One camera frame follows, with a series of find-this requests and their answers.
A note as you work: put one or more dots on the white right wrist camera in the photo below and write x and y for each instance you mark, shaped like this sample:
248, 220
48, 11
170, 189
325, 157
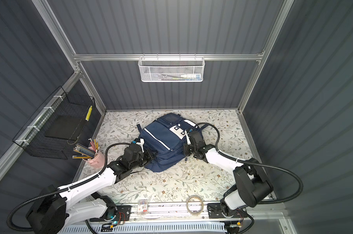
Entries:
187, 138

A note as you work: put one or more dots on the black wire mesh basket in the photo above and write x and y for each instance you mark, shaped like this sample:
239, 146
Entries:
57, 128

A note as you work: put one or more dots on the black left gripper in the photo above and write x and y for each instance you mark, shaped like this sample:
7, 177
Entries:
149, 158

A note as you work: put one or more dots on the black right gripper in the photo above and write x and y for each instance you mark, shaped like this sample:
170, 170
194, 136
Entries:
186, 147

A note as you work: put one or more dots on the pink pencil cup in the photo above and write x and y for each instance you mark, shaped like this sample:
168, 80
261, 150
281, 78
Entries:
98, 161

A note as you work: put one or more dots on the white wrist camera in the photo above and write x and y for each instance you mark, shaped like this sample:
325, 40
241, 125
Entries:
187, 138
140, 142

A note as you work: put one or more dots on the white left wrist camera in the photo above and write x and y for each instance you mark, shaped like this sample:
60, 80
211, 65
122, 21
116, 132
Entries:
140, 142

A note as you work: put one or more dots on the white wire mesh basket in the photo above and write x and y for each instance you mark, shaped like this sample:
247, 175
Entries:
171, 69

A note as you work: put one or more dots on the navy blue student backpack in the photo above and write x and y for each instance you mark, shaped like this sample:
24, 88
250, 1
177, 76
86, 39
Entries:
165, 137

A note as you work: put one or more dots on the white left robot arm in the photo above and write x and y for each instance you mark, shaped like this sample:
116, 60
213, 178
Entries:
53, 211

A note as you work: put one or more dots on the small clear eraser box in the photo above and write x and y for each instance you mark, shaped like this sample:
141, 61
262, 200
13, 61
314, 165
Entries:
142, 207

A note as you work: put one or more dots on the clear tape roll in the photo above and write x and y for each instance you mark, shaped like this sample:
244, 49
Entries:
194, 205

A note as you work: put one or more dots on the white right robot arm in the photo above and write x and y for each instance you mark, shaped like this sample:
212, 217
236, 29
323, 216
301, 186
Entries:
252, 184

